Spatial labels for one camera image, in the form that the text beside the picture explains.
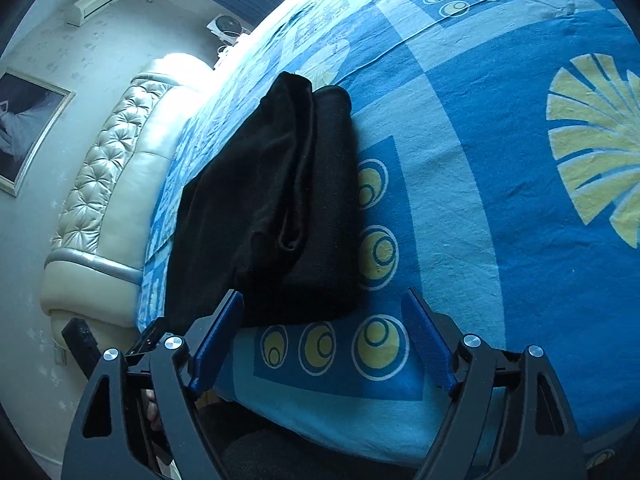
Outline black pants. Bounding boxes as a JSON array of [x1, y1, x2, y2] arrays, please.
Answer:
[[165, 71, 363, 331]]

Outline blue patterned bed sheet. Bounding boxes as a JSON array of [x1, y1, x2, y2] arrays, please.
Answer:
[[135, 0, 640, 471]]

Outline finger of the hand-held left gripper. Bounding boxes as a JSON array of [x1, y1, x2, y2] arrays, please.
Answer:
[[126, 317, 169, 364]]

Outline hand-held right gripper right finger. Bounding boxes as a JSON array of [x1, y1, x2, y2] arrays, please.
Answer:
[[401, 287, 587, 480]]

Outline small white fan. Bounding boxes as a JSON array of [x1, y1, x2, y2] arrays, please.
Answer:
[[206, 12, 249, 45]]

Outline person's left hand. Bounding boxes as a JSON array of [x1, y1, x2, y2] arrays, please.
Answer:
[[142, 389, 164, 434]]

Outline framed wall picture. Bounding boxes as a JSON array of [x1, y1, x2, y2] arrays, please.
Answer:
[[0, 66, 76, 197]]

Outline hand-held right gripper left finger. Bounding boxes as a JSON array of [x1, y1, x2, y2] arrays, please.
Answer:
[[61, 289, 245, 480]]

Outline cream tufted leather headboard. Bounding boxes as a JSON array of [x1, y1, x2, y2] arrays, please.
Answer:
[[40, 57, 216, 348]]

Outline white wall air conditioner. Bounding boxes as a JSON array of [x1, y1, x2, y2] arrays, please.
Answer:
[[65, 0, 126, 27]]

